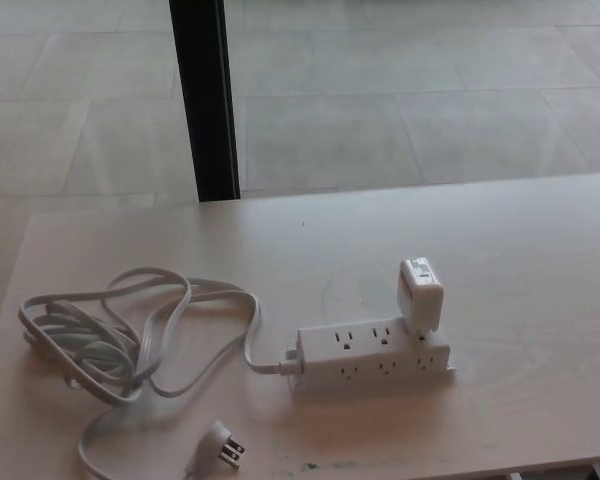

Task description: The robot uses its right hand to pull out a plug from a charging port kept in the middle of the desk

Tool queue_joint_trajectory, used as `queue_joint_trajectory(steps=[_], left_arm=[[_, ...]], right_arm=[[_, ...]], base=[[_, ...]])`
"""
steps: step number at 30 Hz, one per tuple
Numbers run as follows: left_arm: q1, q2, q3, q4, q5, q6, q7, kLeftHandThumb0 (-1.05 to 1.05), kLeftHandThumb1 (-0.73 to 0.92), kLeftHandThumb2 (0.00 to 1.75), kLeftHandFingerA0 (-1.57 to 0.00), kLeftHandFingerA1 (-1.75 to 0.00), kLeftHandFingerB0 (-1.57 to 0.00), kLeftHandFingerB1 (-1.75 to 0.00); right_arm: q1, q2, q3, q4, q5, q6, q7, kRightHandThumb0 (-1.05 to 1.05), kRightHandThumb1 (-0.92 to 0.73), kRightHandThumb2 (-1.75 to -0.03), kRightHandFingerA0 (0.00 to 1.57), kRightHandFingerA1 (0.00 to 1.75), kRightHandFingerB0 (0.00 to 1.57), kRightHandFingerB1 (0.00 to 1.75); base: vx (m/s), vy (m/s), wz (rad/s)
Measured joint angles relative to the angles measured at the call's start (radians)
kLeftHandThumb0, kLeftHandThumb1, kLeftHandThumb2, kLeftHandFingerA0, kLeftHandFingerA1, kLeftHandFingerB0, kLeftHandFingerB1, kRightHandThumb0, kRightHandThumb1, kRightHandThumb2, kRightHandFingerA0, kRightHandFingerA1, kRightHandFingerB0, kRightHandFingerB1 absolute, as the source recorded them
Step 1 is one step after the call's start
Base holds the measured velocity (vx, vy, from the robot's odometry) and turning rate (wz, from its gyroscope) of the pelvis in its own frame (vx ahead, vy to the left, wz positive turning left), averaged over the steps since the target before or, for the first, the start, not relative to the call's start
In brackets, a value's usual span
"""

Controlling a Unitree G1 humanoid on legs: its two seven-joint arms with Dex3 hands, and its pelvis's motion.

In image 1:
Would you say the white square charger adapter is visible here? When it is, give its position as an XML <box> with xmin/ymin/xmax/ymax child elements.
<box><xmin>395</xmin><ymin>256</ymin><xmax>446</xmax><ymax>341</ymax></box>

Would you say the white power strip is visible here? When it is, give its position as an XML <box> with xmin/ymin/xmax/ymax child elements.
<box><xmin>285</xmin><ymin>316</ymin><xmax>458</xmax><ymax>397</ymax></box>

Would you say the black vertical post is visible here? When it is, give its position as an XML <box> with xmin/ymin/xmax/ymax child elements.
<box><xmin>168</xmin><ymin>0</ymin><xmax>242</xmax><ymax>203</ymax></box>

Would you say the white flat power cord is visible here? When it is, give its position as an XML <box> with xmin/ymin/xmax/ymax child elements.
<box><xmin>17</xmin><ymin>267</ymin><xmax>295</xmax><ymax>480</ymax></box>

